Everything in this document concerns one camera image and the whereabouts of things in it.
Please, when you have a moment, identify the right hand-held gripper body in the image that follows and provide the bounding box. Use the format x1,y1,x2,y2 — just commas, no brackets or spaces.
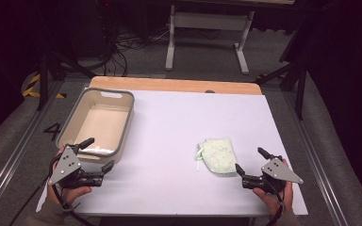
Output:
241,153,304,195

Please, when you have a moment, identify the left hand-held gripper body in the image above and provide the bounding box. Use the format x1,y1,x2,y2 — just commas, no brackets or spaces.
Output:
48,144,106,189

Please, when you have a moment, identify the light green face mask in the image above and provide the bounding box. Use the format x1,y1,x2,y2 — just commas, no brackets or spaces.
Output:
195,137,238,174

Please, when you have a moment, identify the beige plastic bin grey rim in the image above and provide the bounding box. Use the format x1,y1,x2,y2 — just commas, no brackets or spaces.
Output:
55,87,136,165

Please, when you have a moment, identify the person's left hand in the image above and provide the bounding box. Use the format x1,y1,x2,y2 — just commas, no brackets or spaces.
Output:
45,146,92,205

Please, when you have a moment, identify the person's right hand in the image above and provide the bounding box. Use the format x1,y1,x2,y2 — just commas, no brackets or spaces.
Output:
253,158,294,218

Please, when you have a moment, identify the white table mat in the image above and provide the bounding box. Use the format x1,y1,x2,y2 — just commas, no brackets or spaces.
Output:
36,89,309,218

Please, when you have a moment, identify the black metal stand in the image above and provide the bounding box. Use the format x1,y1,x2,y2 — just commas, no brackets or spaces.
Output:
255,18,309,121
36,50,97,111

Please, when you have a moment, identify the right hand-held gripper cable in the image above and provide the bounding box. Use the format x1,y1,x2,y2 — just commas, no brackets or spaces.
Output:
265,180,287,226

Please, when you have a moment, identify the hand-held gripper cable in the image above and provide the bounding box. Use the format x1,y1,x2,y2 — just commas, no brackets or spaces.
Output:
265,180,287,226
49,153,97,226

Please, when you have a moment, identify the left hand-held gripper cable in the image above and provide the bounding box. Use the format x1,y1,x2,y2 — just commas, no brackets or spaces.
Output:
49,153,97,226

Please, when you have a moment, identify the aluminium floor rail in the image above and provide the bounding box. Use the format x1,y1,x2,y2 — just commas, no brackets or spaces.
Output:
284,92,350,226
0,81,64,218

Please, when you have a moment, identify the thin black floor cable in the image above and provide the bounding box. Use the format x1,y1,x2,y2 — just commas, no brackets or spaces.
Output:
8,175,50,226

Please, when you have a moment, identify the bundle of black floor cables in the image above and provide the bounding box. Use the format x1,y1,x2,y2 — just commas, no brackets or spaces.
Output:
97,27,171,78

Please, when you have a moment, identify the white metal desk frame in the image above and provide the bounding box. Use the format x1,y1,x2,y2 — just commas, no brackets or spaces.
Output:
164,4,255,75

